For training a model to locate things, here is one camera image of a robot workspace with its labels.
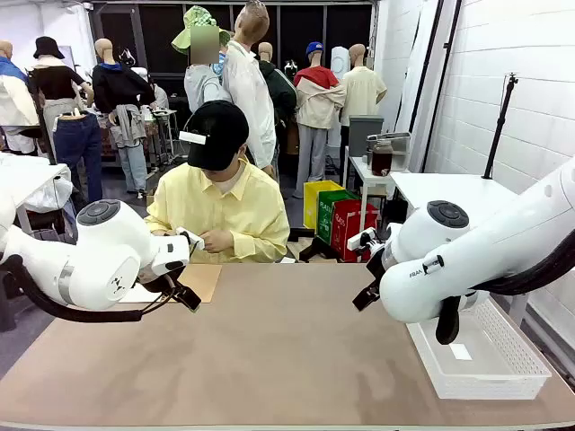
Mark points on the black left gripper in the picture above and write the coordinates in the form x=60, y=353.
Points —
x=164, y=279

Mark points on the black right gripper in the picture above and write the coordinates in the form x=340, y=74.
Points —
x=376, y=271

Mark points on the spiral notebook brown cover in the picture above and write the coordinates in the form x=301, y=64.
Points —
x=202, y=280

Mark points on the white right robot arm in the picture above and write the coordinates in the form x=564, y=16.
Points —
x=471, y=265

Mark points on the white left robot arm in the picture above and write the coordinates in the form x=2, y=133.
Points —
x=103, y=251

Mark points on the person right forearm yellow sleeve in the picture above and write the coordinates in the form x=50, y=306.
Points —
x=155, y=217

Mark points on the person left forearm yellow sleeve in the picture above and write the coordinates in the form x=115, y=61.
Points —
x=260, y=244

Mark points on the person left hand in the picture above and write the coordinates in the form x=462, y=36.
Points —
x=219, y=240

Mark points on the person right hand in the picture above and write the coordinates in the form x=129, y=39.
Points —
x=164, y=232

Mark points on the black floor stand base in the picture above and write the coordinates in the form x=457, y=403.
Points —
x=314, y=249

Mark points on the red recycling bag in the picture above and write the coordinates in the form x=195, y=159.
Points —
x=348, y=224

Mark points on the green recycling bag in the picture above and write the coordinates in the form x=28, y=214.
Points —
x=328, y=215

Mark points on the white label in basket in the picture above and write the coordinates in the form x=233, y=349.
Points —
x=460, y=352

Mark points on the yellow recycling bag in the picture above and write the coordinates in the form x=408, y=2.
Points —
x=314, y=202

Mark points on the person torso yellow shirt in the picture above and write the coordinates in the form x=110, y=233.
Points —
x=251, y=202

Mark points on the small white table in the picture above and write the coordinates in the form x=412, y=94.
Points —
x=366, y=175

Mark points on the large white side table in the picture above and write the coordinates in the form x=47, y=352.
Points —
x=449, y=188

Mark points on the glass jar dark liquid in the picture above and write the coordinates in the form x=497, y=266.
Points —
x=382, y=159

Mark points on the white plastic mesh basket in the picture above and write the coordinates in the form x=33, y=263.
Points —
x=489, y=372

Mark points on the metal tray container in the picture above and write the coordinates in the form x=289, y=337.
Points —
x=400, y=143

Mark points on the white label on cap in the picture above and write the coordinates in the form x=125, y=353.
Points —
x=192, y=137

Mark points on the grey bin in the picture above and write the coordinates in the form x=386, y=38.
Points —
x=364, y=132

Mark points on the black cap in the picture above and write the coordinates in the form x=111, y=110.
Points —
x=220, y=134

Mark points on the grey plastic stool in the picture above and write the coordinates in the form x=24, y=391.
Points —
x=5, y=305

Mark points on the mannequin blue cap red jacket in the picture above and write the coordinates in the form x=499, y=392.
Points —
x=316, y=103

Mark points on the mannequin cream shirt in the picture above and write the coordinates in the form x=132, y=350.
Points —
x=361, y=90

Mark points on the black tripod pole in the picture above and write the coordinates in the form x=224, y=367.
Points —
x=498, y=130

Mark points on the mannequin green checked hat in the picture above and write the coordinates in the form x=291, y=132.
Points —
x=202, y=85

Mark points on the tall mannequin white shirt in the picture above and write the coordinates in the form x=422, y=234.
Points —
x=247, y=90

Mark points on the mannequin black hoodie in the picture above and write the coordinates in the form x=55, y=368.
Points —
x=119, y=87

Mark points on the mannequin dark green jacket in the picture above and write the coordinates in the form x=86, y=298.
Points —
x=280, y=90

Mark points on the white leaning panel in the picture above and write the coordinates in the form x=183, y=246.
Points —
x=420, y=67

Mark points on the white torso form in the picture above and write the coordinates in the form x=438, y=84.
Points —
x=340, y=60

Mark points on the mannequin black bucket hat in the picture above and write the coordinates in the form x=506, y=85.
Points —
x=54, y=83

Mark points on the mannequin blue white jacket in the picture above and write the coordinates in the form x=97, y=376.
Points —
x=13, y=99

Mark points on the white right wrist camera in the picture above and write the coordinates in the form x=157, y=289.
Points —
x=360, y=239

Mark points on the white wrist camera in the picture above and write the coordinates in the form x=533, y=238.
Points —
x=360, y=239
x=191, y=238

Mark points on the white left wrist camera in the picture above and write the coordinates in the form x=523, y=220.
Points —
x=191, y=238

